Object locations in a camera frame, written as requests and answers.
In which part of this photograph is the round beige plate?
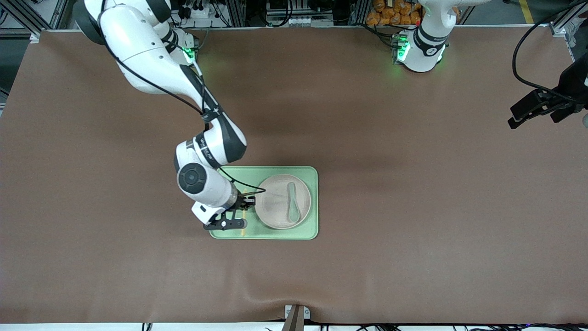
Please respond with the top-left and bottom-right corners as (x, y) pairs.
(254, 174), (312, 229)

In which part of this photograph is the pile of orange items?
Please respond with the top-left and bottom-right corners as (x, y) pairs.
(366, 0), (423, 27)

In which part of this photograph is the metal table clamp bracket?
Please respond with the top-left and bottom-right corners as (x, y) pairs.
(281, 305), (311, 331)

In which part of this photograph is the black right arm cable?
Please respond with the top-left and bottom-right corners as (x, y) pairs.
(103, 28), (267, 196)

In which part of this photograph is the aluminium frame profile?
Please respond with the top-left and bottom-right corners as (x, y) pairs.
(0, 0), (69, 37)
(225, 0), (247, 27)
(549, 0), (588, 38)
(351, 0), (371, 26)

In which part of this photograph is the light green rectangular tray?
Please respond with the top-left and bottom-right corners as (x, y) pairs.
(209, 166), (319, 240)

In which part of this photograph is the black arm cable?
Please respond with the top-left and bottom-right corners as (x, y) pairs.
(512, 0), (588, 104)
(103, 28), (267, 196)

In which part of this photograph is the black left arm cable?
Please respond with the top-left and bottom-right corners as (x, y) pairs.
(512, 0), (588, 104)

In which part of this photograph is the white power strip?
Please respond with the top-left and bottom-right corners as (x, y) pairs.
(268, 16), (311, 28)
(177, 5), (224, 20)

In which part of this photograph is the green plastic spoon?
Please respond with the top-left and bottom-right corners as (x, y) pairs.
(287, 182), (301, 222)

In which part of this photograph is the brown table cover sheet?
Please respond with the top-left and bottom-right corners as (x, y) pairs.
(0, 27), (588, 325)

